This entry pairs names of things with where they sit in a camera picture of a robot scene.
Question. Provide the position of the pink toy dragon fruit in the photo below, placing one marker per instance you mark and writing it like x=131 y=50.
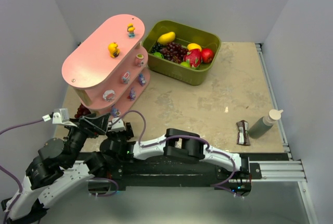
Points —
x=193 y=58

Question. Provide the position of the red toy apple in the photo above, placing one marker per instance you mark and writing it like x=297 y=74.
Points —
x=207 y=55

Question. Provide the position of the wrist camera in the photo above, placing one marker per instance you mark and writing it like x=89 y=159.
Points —
x=60 y=116
x=116 y=125

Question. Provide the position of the black grape bunch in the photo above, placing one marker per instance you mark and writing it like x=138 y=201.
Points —
x=157 y=48

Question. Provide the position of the black table frame rail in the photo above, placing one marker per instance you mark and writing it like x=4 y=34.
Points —
x=161 y=171

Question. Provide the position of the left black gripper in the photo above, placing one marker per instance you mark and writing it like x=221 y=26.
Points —
x=87 y=125

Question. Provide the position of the purple bunny toy with strawberry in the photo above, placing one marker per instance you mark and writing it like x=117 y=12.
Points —
x=115 y=112

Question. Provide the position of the green toy pear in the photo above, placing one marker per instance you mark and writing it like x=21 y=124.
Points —
x=185 y=64

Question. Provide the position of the pink three-tier wooden shelf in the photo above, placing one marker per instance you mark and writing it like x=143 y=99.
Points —
x=95 y=71

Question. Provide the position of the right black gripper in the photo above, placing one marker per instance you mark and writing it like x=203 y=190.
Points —
x=124 y=133

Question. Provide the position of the yellow toy lemon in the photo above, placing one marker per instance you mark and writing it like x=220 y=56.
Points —
x=193 y=46

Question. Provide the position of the dark red grape bunch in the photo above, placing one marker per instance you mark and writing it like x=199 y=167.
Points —
x=174 y=52

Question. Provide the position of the yellow duck toy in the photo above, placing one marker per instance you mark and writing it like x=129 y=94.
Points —
x=113 y=49

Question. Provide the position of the olive green plastic bin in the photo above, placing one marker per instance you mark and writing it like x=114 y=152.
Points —
x=184 y=35

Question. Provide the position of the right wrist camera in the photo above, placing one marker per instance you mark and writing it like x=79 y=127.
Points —
x=116 y=125

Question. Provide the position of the brown snack wrapper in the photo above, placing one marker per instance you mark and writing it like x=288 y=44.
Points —
x=243 y=136

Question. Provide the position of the pink round toy white face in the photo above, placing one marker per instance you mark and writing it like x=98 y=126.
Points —
x=109 y=95

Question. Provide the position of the green sauce squeeze bottle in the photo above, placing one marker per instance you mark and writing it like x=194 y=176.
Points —
x=265 y=123

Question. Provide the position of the yellow minion toy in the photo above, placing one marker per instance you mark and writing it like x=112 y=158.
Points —
x=130 y=30

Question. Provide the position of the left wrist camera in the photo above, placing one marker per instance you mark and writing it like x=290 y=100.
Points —
x=60 y=116

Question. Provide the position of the pink toy with green center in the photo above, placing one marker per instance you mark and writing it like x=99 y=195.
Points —
x=139 y=60

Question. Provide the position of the green toy lime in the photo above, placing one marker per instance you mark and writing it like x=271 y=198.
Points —
x=158 y=54

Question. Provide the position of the purple bunny toy blue bow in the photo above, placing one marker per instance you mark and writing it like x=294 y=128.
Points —
x=141 y=79

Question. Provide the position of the yellow toy mango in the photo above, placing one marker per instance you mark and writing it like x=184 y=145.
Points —
x=166 y=38

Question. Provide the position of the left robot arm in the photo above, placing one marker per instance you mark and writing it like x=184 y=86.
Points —
x=52 y=173

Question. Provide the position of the red grape bunch on table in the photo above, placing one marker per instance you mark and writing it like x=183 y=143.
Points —
x=82 y=111

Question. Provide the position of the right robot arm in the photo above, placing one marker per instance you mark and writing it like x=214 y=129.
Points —
x=177 y=144

